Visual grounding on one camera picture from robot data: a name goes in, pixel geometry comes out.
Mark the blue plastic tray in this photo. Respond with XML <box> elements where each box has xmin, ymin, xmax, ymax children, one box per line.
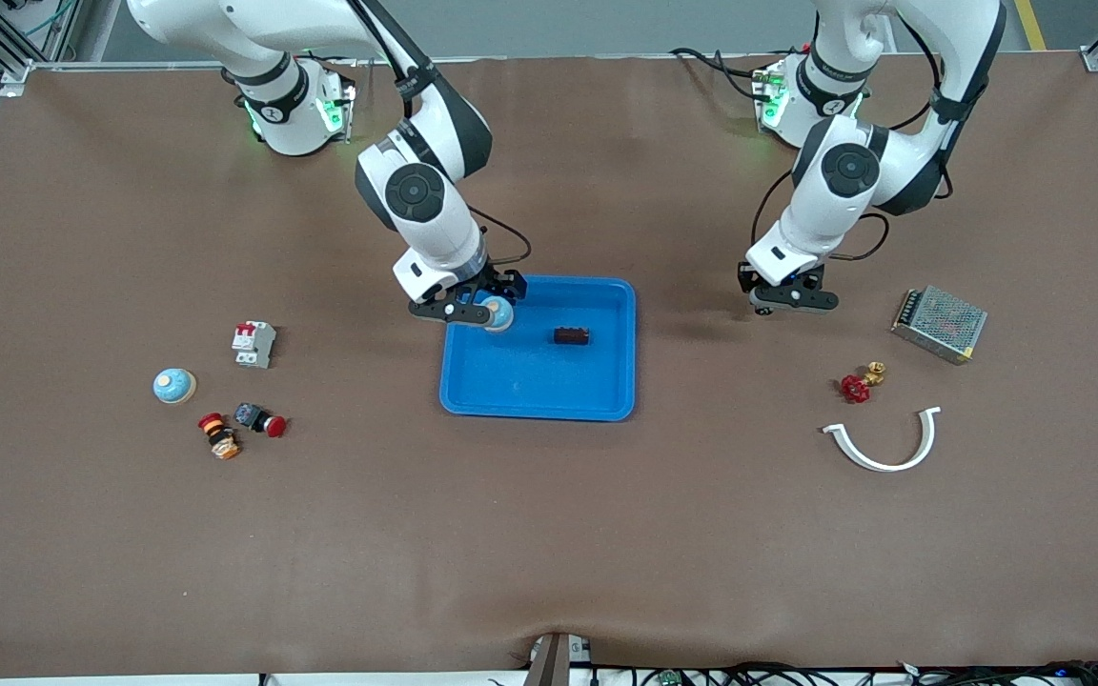
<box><xmin>439</xmin><ymin>274</ymin><xmax>638</xmax><ymax>422</ymax></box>

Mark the metal mesh power supply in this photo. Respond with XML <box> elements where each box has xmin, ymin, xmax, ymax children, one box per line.
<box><xmin>890</xmin><ymin>285</ymin><xmax>988</xmax><ymax>365</ymax></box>

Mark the white red circuit breaker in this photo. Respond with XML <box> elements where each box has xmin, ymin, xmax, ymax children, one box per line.
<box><xmin>232</xmin><ymin>321</ymin><xmax>277</xmax><ymax>370</ymax></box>

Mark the red emergency stop button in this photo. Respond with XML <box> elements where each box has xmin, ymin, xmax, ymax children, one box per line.
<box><xmin>234</xmin><ymin>403</ymin><xmax>288</xmax><ymax>438</ymax></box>

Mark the red orange push button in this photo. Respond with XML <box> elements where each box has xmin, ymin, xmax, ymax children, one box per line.
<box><xmin>197</xmin><ymin>413</ymin><xmax>243</xmax><ymax>461</ymax></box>

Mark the red handle brass valve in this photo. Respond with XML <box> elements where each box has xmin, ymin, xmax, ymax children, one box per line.
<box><xmin>841</xmin><ymin>361</ymin><xmax>887</xmax><ymax>404</ymax></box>

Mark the white half-ring pipe clamp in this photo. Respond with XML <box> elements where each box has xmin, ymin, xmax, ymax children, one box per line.
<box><xmin>822</xmin><ymin>407</ymin><xmax>943</xmax><ymax>474</ymax></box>

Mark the black left base cable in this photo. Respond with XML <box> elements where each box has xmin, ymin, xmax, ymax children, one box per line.
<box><xmin>669</xmin><ymin>46</ymin><xmax>769</xmax><ymax>102</ymax></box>

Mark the black cables bundle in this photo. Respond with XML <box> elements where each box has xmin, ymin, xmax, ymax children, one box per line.
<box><xmin>487</xmin><ymin>660</ymin><xmax>1098</xmax><ymax>686</ymax></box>

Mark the green cable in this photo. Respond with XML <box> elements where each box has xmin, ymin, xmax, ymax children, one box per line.
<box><xmin>23</xmin><ymin>0</ymin><xmax>79</xmax><ymax>37</ymax></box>

